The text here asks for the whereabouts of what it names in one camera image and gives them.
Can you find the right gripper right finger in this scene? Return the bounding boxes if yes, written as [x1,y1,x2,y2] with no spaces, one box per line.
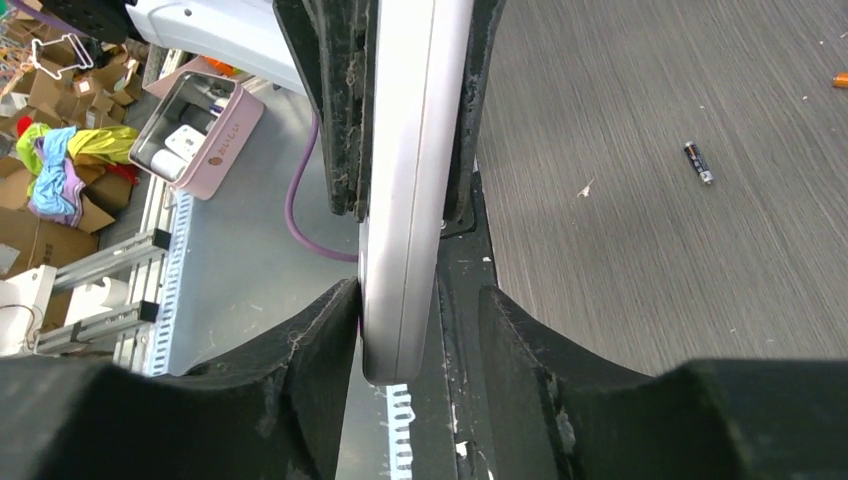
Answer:
[478,287,847,479]

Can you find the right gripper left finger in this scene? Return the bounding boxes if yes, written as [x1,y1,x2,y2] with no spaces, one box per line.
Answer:
[1,279,360,479]

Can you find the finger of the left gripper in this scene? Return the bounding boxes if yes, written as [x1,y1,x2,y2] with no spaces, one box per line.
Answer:
[272,0,378,220]
[443,0,507,222]

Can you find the white remote control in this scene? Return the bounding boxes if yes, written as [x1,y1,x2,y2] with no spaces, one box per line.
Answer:
[360,0,473,385]

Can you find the orange small cylinder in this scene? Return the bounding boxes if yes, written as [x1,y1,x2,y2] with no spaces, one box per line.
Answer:
[832,72,848,89]

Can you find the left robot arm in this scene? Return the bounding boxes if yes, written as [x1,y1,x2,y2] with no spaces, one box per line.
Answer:
[46,1,379,221]

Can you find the pink metal tin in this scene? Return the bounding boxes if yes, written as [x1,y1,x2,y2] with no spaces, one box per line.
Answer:
[128,71,264,200]

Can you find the black battery left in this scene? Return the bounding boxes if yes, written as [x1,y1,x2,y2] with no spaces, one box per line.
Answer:
[683,142,714,185]

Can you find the pile of cardboard and cloths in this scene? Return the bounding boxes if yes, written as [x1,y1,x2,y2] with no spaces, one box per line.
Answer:
[0,0,154,280]

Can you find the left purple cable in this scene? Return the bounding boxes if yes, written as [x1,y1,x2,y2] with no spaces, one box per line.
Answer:
[284,112,360,264]

